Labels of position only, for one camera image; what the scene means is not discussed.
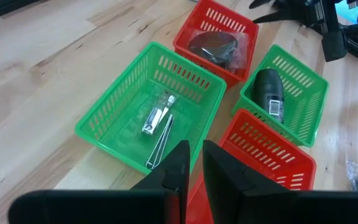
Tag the black roll-on deodorant with barcode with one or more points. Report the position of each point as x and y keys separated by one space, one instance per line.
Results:
x=267 y=90

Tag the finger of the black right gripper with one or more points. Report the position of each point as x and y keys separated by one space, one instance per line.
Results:
x=278 y=17
x=264 y=3

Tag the green plastic basket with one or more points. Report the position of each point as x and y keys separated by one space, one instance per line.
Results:
x=303 y=102
x=120 y=137

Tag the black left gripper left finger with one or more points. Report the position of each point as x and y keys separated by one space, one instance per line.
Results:
x=172 y=168

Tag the red plastic basket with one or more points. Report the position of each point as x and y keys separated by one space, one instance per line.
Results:
x=197 y=21
x=259 y=155

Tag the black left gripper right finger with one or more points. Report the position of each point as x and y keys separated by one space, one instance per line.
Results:
x=225 y=174

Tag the silver nail clipper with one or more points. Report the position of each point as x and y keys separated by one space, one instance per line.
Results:
x=155 y=119

